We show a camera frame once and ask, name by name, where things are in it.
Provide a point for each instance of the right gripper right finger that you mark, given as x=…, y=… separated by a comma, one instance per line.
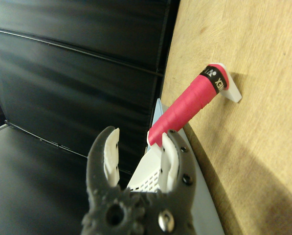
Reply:
x=185, y=166

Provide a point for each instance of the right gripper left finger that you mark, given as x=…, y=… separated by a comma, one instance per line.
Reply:
x=94, y=171

